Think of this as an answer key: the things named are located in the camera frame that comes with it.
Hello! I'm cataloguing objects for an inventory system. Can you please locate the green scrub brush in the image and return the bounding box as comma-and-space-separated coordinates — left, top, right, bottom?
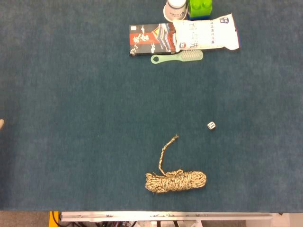
150, 49, 204, 64

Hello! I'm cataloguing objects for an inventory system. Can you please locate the green toy building block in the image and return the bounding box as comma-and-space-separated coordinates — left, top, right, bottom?
187, 0, 214, 21

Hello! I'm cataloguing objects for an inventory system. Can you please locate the aluminium frame rail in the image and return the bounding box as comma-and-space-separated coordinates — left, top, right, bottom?
59, 211, 273, 222

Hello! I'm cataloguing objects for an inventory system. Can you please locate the red and black printed box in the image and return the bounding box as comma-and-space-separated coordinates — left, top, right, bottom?
129, 23, 177, 57

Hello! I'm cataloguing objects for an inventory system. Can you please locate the white paper cup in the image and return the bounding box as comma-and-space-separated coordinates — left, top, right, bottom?
163, 0, 188, 21

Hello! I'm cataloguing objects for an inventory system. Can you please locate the yellow frame post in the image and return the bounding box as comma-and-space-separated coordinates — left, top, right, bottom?
49, 211, 60, 227

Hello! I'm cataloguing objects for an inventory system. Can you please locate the camouflage rope bundle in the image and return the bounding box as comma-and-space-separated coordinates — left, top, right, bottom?
144, 134, 207, 194

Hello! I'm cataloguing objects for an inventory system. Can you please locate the white printed plastic bag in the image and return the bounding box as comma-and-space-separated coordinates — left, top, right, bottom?
172, 13, 241, 52

